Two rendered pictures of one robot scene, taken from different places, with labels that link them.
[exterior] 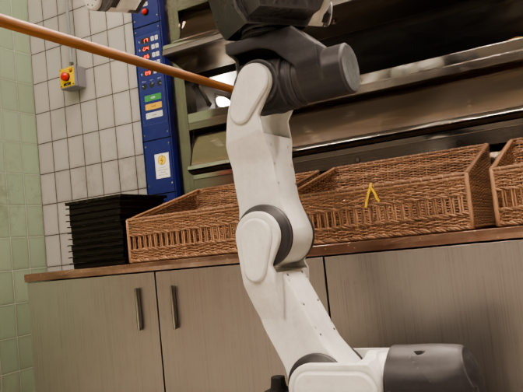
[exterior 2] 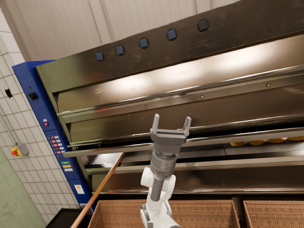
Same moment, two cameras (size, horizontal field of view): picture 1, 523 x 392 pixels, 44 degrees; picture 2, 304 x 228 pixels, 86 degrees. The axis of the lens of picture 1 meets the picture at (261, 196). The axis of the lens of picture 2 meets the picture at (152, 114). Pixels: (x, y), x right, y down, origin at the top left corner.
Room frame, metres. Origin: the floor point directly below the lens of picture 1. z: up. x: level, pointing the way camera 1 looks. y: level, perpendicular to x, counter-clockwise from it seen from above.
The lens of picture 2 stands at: (1.25, -0.18, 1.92)
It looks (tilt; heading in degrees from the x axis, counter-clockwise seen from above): 17 degrees down; 350
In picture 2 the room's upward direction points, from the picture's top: 15 degrees counter-clockwise
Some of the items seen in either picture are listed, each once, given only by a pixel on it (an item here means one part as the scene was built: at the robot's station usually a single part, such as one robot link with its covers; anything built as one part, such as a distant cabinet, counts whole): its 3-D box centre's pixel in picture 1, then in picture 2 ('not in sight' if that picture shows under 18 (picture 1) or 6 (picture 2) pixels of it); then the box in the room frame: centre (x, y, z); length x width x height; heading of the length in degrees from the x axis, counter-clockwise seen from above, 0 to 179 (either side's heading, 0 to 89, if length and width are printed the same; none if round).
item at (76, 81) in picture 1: (72, 78); (19, 149); (2.92, 0.82, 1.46); 0.10 x 0.07 x 0.10; 61
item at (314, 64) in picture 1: (293, 68); not in sight; (1.46, -0.10, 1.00); 0.28 x 0.13 x 0.18; 61
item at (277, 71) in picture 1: (272, 87); not in sight; (1.49, -0.05, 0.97); 0.14 x 0.13 x 0.12; 151
